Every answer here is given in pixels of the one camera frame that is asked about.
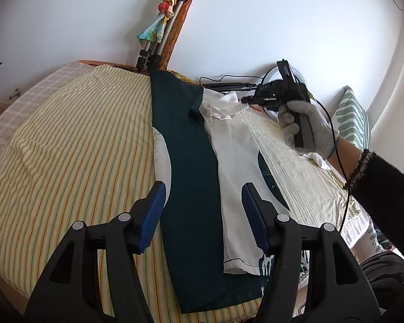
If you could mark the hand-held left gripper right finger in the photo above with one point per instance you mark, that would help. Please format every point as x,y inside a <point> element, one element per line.
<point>254,218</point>

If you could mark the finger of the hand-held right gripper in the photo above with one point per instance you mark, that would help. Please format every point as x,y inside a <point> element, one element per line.
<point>227,86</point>
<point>252,100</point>

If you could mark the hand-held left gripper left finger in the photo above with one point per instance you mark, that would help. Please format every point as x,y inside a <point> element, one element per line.
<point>153,217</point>

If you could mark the white shirt with dark print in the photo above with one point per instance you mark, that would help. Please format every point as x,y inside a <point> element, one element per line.
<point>235,175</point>

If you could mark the dark green shirt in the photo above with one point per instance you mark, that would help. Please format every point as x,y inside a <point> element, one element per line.
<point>188,181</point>

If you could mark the person's right forearm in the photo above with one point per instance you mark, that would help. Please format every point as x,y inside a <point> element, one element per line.
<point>387,188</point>

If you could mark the person's right hand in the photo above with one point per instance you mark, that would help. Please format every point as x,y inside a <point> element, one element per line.
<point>319,124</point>

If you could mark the white round lamp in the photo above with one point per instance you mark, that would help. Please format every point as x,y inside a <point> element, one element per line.
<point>298,74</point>

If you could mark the cream textured mat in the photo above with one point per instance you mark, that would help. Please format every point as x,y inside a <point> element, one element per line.
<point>299,181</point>

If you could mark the green white patterned pillow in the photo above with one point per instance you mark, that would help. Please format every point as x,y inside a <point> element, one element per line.
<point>353,121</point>

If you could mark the silver black tripod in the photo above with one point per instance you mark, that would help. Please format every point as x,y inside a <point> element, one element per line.
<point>163,40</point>

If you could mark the small white cloth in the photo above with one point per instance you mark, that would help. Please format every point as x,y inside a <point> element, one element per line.
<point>318,161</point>

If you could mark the colourful scarf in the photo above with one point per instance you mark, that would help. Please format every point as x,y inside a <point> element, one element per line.
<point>155,28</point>

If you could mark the yellow striped bed sheet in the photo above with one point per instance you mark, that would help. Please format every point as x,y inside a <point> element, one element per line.
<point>70,161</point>

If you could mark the white patterned cloth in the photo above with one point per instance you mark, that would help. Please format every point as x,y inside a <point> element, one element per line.
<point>368,239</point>

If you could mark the dark grey object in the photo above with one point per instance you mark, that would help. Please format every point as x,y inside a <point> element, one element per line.
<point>383,272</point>

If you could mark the pale checked blanket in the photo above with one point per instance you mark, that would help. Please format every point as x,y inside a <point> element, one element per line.
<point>37,87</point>

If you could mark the metal wall hook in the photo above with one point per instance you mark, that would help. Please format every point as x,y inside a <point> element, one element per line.
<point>15,93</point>

